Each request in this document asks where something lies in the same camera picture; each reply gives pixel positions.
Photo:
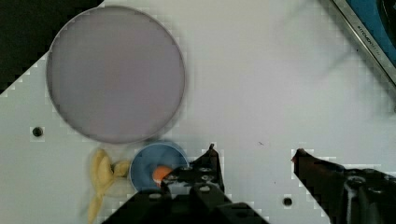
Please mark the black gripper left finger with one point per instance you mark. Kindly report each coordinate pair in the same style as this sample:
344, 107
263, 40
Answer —
204, 170

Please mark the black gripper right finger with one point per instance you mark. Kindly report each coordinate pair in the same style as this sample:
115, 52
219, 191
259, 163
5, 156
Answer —
347, 196

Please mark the blue small bowl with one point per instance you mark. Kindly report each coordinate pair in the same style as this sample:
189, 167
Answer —
152, 156

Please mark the yellow plush banana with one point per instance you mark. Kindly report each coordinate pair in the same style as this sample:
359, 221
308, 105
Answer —
103, 174

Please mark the grey round plate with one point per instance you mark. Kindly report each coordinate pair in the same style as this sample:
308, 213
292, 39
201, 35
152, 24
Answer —
115, 74

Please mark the black toaster oven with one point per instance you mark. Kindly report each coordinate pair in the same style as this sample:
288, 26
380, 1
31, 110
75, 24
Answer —
373, 25

